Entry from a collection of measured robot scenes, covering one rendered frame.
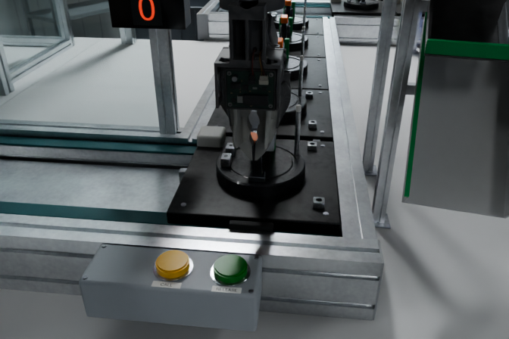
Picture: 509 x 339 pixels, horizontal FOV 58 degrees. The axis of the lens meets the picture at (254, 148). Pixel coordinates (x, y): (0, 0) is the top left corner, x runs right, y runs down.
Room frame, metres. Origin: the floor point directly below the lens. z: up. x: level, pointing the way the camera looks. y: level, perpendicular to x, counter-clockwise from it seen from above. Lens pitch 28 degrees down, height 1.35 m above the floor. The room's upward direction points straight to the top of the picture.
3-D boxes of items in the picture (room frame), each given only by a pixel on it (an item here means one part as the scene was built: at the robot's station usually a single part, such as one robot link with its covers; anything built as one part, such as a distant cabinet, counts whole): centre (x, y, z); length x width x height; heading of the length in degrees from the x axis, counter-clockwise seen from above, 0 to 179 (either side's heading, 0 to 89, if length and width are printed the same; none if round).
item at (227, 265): (0.41, 0.03, 0.96); 0.04 x 0.04 x 0.02
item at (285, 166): (0.62, -0.01, 0.98); 0.14 x 0.14 x 0.02
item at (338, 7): (1.92, -0.43, 1.01); 0.24 x 0.24 x 0.13; 84
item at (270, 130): (0.51, -0.01, 1.10); 0.06 x 0.03 x 0.09; 174
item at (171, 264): (0.42, 0.10, 0.96); 0.04 x 0.04 x 0.02
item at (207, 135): (0.73, 0.08, 0.97); 0.05 x 0.05 x 0.04; 84
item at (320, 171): (0.62, -0.01, 0.96); 0.24 x 0.24 x 0.02; 84
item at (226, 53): (0.51, 0.00, 1.20); 0.09 x 0.08 x 0.12; 174
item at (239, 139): (0.51, 0.02, 1.10); 0.06 x 0.03 x 0.09; 174
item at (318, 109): (0.88, -0.04, 1.01); 0.24 x 0.24 x 0.13; 84
